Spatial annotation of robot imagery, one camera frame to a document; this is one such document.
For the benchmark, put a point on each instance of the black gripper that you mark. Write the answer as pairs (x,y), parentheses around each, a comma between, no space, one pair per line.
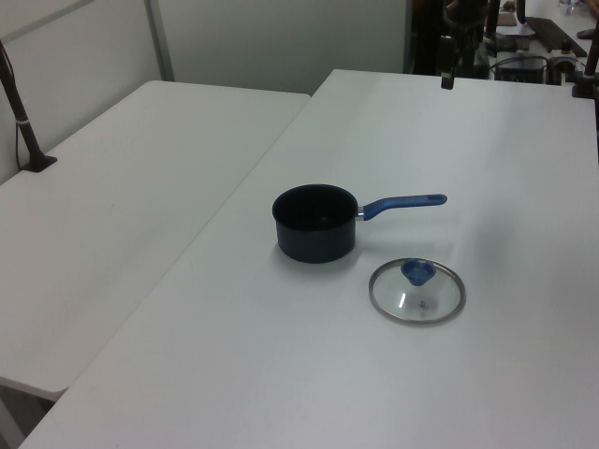
(447,55)

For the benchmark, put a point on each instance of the glass lid with blue knob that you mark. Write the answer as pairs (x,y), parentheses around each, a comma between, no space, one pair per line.
(416,292)

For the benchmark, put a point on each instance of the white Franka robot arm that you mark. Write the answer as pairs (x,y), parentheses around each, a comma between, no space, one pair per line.
(461,16)

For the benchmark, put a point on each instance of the dark computer box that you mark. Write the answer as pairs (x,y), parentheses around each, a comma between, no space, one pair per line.
(519,69)

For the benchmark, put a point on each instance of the black keyboard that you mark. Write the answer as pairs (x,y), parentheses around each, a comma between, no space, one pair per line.
(554,30)

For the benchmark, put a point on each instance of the black clamp mount post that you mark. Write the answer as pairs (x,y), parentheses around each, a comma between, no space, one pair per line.
(587,70)

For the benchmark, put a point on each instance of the black camera pole with clamp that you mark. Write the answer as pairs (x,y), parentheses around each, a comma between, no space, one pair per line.
(21,121)

